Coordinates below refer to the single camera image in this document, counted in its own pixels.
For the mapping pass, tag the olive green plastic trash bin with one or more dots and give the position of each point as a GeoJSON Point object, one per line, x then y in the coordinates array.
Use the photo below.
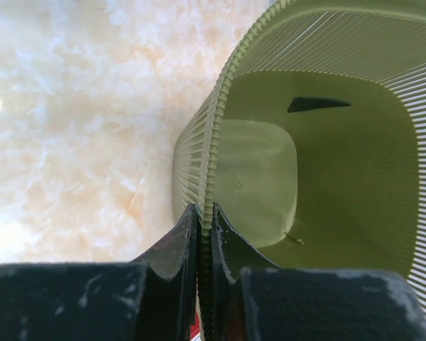
{"type": "Point", "coordinates": [313, 140]}

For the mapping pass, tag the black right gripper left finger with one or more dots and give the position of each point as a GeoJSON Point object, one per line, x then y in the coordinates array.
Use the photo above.
{"type": "Point", "coordinates": [152, 297]}

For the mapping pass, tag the red rectangular carton box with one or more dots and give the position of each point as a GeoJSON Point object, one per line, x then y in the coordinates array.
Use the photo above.
{"type": "Point", "coordinates": [196, 329]}

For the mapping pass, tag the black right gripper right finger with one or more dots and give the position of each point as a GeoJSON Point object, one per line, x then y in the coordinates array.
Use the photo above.
{"type": "Point", "coordinates": [253, 299]}

